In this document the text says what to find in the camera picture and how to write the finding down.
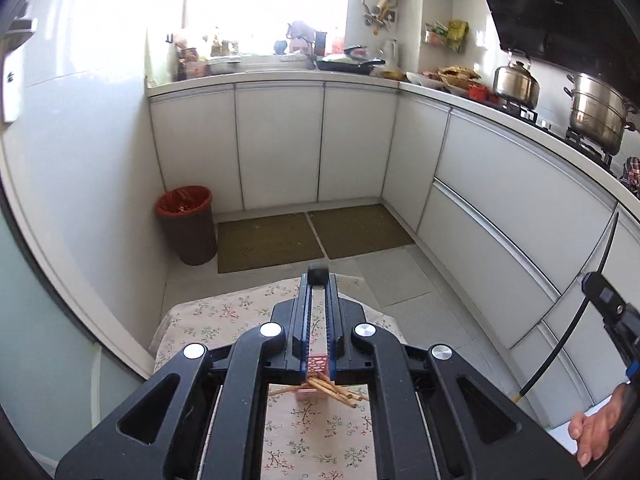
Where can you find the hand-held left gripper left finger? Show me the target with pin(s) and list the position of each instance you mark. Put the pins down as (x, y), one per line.
(306, 330)

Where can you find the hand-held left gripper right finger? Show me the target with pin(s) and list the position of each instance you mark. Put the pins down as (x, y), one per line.
(331, 320)

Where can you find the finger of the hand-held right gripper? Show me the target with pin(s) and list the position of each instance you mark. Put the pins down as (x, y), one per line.
(602, 295)

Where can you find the pink perforated utensil holder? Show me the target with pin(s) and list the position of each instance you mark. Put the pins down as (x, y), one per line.
(318, 364)

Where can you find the pile of wooden chopsticks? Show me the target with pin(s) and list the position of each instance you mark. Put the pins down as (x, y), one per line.
(330, 391)

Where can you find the person's right hand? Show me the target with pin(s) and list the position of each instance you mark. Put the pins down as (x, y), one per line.
(597, 427)

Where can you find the olive floor mat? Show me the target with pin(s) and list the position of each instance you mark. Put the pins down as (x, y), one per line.
(360, 230)
(270, 242)

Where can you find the plaid cloth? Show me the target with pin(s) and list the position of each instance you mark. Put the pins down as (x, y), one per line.
(631, 172)

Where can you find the white kitchen cabinets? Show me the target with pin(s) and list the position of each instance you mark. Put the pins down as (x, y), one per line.
(500, 185)

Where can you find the brown trash bin red liner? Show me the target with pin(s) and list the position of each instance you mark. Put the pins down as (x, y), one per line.
(187, 235)

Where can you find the black gas stove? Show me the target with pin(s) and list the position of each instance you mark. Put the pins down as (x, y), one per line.
(550, 127)

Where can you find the steel steamer pot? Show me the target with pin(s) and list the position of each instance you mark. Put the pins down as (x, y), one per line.
(597, 115)

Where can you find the steel kettle pot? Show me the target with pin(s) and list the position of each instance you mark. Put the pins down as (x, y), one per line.
(515, 85)

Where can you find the small red container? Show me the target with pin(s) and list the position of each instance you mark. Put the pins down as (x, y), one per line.
(477, 92)

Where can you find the black frying pan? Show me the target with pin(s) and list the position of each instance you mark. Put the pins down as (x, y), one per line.
(350, 65)

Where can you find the woven basket plate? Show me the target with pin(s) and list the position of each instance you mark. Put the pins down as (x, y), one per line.
(457, 75)

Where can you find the white kettle jug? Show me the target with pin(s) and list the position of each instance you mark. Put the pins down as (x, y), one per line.
(392, 54)

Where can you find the red bottle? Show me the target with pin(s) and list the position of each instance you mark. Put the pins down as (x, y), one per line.
(338, 42)

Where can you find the frosted glass sliding door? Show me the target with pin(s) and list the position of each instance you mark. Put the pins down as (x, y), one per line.
(30, 360)

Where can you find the grey figurine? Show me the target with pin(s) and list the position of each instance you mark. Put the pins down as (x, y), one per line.
(299, 35)

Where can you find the black range hood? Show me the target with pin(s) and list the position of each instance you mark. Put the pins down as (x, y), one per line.
(560, 5)

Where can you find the bright window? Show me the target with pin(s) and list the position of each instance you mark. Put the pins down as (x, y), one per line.
(270, 0)

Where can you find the wall rack with packets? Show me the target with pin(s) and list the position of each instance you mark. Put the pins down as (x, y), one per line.
(447, 36)

